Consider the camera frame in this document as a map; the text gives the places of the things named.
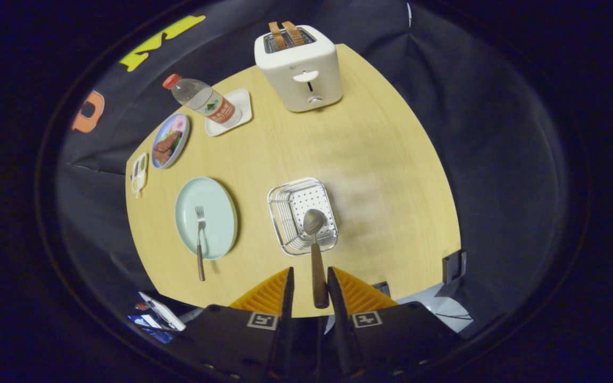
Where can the blue patterned plate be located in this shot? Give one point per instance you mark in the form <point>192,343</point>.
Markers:
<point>179,127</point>

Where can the brown meat pieces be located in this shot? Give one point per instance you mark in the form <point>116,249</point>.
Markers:
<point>165,146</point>

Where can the stack of printed papers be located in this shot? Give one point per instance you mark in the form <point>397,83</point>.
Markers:
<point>160,314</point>

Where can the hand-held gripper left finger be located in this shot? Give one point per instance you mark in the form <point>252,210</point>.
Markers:
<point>287,308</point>

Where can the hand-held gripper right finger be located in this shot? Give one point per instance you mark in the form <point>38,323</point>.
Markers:
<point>334,308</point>

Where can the light green plate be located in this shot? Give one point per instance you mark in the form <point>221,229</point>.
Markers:
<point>216,213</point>

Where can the white square coaster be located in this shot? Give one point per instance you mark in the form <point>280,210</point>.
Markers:
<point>242,103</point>

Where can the brown toast slice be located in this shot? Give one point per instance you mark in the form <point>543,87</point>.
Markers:
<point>294,33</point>
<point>277,36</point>

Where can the white divided sauce dish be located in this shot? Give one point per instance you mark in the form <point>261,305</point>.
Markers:
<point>139,173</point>

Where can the clear red-capped water bottle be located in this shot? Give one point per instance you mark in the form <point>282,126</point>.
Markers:
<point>200,98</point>

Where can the black box-shaped object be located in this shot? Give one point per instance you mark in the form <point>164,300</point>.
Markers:
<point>453,267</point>

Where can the white toaster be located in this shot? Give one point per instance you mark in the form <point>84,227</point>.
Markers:
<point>298,72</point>

